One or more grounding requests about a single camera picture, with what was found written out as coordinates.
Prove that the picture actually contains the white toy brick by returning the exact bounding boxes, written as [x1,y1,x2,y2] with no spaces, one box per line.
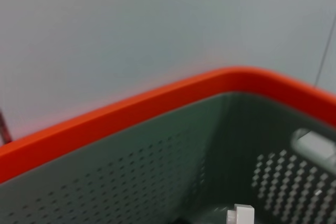
[227,204,255,224]

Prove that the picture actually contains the grey perforated storage bin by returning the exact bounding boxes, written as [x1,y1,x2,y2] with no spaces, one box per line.
[0,91,336,224]

